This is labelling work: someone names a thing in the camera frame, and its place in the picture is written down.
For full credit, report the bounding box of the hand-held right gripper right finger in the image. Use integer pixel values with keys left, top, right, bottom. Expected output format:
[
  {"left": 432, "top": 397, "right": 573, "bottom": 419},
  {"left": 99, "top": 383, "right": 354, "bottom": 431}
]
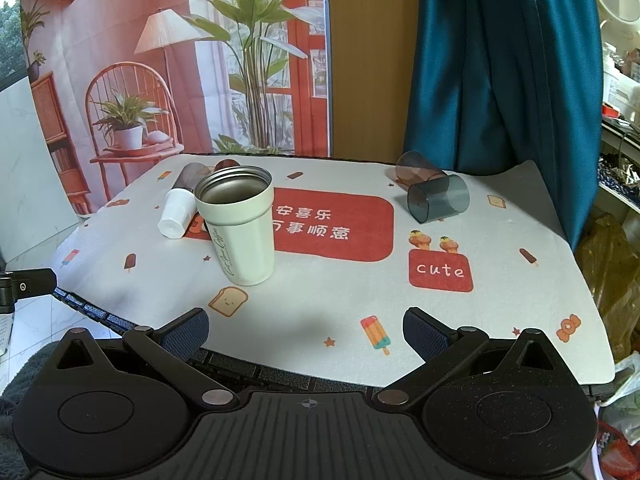
[{"left": 375, "top": 306, "right": 568, "bottom": 408}]

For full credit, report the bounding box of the white printed table mat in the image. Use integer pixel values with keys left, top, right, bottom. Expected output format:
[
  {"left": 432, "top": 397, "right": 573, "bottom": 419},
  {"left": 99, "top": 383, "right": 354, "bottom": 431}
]
[{"left": 50, "top": 152, "right": 617, "bottom": 395}]

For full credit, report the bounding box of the white and brown bottle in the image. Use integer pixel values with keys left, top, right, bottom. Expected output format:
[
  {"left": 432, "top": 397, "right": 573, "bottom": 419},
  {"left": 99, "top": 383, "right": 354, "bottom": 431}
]
[{"left": 157, "top": 162, "right": 211, "bottom": 239}]

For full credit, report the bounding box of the translucent brown cup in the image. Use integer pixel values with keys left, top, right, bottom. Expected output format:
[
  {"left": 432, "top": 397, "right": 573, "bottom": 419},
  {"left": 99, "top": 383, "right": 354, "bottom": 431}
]
[{"left": 395, "top": 150, "right": 449, "bottom": 189}]

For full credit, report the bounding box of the grey fuzzy cloth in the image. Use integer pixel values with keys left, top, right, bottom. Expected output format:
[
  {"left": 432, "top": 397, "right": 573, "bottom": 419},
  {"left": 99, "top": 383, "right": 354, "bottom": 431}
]
[{"left": 0, "top": 342, "right": 63, "bottom": 480}]

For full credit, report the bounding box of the translucent blue-grey cup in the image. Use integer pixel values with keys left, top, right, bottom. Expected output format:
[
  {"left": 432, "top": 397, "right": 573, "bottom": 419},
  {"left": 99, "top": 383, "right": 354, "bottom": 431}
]
[{"left": 406, "top": 172, "right": 471, "bottom": 224}]

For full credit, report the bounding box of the wooden panel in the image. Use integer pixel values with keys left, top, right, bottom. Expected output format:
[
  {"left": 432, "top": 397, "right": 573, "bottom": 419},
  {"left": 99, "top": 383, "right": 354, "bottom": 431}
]
[{"left": 324, "top": 0, "right": 422, "bottom": 164}]

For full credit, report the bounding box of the white basket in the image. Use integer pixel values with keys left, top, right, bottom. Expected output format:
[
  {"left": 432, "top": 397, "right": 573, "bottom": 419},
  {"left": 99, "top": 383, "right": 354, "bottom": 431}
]
[{"left": 0, "top": 311, "right": 14, "bottom": 362}]

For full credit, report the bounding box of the yellow plastic bag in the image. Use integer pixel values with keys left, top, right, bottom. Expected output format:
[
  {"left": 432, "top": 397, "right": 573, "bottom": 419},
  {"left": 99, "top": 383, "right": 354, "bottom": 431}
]
[{"left": 575, "top": 212, "right": 640, "bottom": 362}]

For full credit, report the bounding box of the wall poster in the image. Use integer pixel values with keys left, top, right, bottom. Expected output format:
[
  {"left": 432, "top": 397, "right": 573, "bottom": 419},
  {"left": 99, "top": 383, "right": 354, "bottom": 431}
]
[{"left": 20, "top": 0, "right": 334, "bottom": 217}]

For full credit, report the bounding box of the red printed bag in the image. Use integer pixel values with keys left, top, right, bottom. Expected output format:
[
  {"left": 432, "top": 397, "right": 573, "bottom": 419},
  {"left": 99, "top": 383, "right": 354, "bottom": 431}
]
[{"left": 597, "top": 420, "right": 640, "bottom": 480}]

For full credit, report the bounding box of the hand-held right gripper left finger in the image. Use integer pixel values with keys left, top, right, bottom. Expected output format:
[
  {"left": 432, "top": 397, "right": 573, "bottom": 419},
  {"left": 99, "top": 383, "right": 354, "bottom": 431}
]
[{"left": 50, "top": 306, "right": 241, "bottom": 409}]

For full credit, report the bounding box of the cluttered shelf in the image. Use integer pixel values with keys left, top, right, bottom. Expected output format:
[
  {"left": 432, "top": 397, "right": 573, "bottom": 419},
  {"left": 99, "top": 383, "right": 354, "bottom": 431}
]
[{"left": 597, "top": 42, "right": 640, "bottom": 221}]

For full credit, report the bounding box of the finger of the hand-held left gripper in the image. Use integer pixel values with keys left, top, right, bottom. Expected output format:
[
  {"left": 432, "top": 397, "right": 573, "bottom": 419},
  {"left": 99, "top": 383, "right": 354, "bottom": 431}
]
[{"left": 0, "top": 268, "right": 57, "bottom": 313}]

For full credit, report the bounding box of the white cup with metal inside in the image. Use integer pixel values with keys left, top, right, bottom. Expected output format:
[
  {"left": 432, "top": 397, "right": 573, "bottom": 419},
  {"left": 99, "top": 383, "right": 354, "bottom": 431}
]
[{"left": 193, "top": 164, "right": 276, "bottom": 287}]

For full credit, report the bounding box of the teal curtain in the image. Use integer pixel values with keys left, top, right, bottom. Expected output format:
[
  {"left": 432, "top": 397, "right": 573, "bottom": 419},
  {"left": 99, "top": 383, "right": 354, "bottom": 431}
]
[{"left": 402, "top": 0, "right": 604, "bottom": 253}]

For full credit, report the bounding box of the white plastic bag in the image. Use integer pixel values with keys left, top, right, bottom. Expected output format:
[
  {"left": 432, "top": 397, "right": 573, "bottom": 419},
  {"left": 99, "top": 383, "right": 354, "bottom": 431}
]
[{"left": 599, "top": 352, "right": 640, "bottom": 436}]

